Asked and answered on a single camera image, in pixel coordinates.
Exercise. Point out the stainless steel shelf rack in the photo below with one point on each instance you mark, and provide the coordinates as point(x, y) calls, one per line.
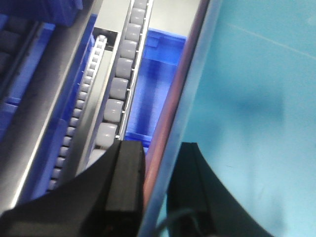
point(25, 147)

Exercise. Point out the dark blue storage bin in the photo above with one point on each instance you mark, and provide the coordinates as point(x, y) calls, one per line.
point(59, 12)

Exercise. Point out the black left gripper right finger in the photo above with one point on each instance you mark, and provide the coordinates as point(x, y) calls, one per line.
point(214, 211)

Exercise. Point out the light blue plastic box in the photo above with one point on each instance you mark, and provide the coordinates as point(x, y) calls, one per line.
point(249, 102)

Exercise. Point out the grey roller track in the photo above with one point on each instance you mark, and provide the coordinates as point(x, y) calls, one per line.
point(74, 108)
point(129, 20)

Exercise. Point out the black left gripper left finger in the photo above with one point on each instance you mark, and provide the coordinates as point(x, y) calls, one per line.
point(106, 200)

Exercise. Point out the dark blue lower bin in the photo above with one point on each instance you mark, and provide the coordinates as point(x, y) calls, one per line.
point(22, 44)
point(161, 56)

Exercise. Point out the pink plastic box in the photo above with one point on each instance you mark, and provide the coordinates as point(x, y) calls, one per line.
point(166, 118)

